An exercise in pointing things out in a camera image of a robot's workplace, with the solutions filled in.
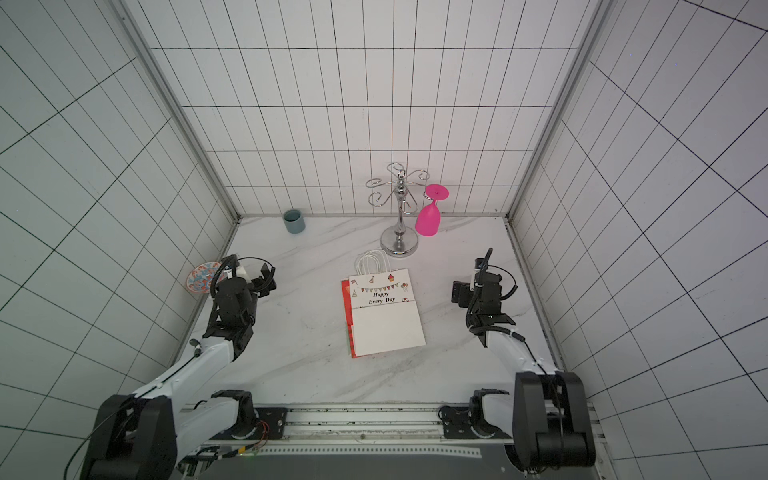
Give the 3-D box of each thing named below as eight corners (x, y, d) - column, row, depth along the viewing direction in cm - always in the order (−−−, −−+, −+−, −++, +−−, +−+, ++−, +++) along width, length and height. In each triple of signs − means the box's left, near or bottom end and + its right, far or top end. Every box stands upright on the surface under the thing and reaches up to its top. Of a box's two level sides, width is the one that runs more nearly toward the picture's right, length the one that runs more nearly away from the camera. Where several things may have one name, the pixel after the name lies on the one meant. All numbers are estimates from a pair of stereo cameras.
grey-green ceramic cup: (284, 233, 116) (280, 222, 111) (288, 220, 121) (284, 209, 116) (302, 233, 116) (298, 222, 111) (305, 220, 121) (302, 209, 116)
